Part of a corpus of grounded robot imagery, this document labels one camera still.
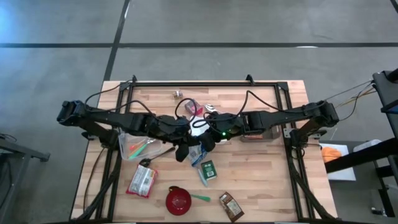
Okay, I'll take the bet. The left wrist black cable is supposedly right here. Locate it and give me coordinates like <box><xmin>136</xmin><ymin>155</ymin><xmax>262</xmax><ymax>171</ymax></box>
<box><xmin>174</xmin><ymin>98</ymin><xmax>198</xmax><ymax>121</ymax></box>

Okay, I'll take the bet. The clear plastic bin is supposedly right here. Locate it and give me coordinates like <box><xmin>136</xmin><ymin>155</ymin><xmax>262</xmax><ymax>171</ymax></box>
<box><xmin>118</xmin><ymin>132</ymin><xmax>163</xmax><ymax>162</ymax></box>

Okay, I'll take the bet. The orange object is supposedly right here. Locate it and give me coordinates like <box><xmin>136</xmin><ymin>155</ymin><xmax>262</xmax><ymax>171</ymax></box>
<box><xmin>321</xmin><ymin>146</ymin><xmax>343</xmax><ymax>164</ymax></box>

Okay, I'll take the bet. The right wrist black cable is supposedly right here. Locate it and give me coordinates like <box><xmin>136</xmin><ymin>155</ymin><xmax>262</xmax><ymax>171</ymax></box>
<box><xmin>192</xmin><ymin>90</ymin><xmax>312</xmax><ymax>129</ymax></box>

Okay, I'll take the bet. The red and white noodle packet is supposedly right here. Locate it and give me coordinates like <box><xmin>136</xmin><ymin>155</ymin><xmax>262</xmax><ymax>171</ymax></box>
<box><xmin>125</xmin><ymin>164</ymin><xmax>157</xmax><ymax>199</ymax></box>

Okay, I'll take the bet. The black spoon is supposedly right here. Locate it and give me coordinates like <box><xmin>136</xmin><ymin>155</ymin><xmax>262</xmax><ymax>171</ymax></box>
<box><xmin>138</xmin><ymin>146</ymin><xmax>177</xmax><ymax>168</ymax></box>

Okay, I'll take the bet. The brown packet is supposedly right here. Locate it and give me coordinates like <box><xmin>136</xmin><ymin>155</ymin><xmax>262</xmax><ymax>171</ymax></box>
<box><xmin>218</xmin><ymin>191</ymin><xmax>245</xmax><ymax>223</ymax></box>

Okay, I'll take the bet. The grey side table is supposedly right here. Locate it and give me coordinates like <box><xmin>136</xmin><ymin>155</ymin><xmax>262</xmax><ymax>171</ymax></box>
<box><xmin>0</xmin><ymin>133</ymin><xmax>51</xmax><ymax>218</ymax></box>

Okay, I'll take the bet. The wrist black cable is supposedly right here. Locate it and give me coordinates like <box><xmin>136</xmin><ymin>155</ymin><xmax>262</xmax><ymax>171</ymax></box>
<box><xmin>174</xmin><ymin>98</ymin><xmax>198</xmax><ymax>121</ymax></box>
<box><xmin>192</xmin><ymin>90</ymin><xmax>312</xmax><ymax>129</ymax></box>

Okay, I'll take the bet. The white box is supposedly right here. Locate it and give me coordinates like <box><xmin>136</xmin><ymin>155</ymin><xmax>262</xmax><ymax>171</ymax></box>
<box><xmin>353</xmin><ymin>139</ymin><xmax>382</xmax><ymax>153</ymax></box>

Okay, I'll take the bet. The white plastic bin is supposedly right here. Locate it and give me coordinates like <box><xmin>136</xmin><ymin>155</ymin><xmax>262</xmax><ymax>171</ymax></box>
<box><xmin>188</xmin><ymin>123</ymin><xmax>231</xmax><ymax>146</ymax></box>

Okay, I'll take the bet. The black equipment cart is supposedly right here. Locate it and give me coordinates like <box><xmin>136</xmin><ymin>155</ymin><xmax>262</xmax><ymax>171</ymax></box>
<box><xmin>325</xmin><ymin>67</ymin><xmax>398</xmax><ymax>218</ymax></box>

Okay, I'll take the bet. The blue and white snack packet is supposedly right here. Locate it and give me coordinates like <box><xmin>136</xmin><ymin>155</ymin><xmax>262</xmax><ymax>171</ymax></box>
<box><xmin>187</xmin><ymin>143</ymin><xmax>209</xmax><ymax>168</ymax></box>

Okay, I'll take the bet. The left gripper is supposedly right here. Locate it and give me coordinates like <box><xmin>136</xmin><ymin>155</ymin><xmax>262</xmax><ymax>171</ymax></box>
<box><xmin>160</xmin><ymin>117</ymin><xmax>191</xmax><ymax>162</ymax></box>

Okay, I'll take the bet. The black metal frame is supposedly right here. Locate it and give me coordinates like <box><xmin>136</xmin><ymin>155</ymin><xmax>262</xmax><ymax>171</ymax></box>
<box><xmin>74</xmin><ymin>74</ymin><xmax>340</xmax><ymax>223</ymax></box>

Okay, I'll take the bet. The red spice box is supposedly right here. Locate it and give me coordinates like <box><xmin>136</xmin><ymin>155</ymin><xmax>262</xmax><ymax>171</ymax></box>
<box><xmin>184</xmin><ymin>98</ymin><xmax>205</xmax><ymax>118</ymax></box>

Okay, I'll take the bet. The spoon with light-blue handle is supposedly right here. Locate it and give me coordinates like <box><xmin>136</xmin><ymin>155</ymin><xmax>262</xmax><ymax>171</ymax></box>
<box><xmin>197</xmin><ymin>167</ymin><xmax>208</xmax><ymax>188</ymax></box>

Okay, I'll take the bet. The black cable at arm base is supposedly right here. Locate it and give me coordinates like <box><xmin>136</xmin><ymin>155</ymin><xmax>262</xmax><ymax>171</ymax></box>
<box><xmin>84</xmin><ymin>80</ymin><xmax>131</xmax><ymax>105</ymax></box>

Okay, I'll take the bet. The white paper sheet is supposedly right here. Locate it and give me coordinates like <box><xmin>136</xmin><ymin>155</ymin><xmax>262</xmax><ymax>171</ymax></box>
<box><xmin>319</xmin><ymin>142</ymin><xmax>357</xmax><ymax>182</ymax></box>

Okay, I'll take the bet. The gold spoon with green handle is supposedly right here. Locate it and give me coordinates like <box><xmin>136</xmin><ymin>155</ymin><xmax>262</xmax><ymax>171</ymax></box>
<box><xmin>169</xmin><ymin>185</ymin><xmax>212</xmax><ymax>203</ymax></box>

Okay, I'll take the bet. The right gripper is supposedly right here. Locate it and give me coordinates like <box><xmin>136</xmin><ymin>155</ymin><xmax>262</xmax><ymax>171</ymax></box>
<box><xmin>198</xmin><ymin>113</ymin><xmax>245</xmax><ymax>152</ymax></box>

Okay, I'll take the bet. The green spice tin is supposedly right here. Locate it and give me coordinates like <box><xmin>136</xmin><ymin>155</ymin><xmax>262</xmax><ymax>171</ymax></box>
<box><xmin>200</xmin><ymin>159</ymin><xmax>218</xmax><ymax>181</ymax></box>

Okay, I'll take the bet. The brown cable on table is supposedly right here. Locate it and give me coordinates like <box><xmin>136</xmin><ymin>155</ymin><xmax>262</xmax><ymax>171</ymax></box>
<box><xmin>82</xmin><ymin>146</ymin><xmax>106</xmax><ymax>213</ymax></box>

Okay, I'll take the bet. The silver spoon with green handle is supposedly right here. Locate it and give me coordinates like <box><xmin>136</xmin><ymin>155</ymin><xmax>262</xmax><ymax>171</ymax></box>
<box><xmin>128</xmin><ymin>138</ymin><xmax>156</xmax><ymax>161</ymax></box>

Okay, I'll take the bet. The red bowl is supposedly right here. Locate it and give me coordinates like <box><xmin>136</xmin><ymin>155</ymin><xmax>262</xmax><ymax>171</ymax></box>
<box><xmin>165</xmin><ymin>187</ymin><xmax>193</xmax><ymax>217</ymax></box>

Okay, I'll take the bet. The cable bundle to cart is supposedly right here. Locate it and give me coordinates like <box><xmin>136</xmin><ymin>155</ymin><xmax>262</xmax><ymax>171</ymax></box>
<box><xmin>323</xmin><ymin>80</ymin><xmax>376</xmax><ymax>122</ymax></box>

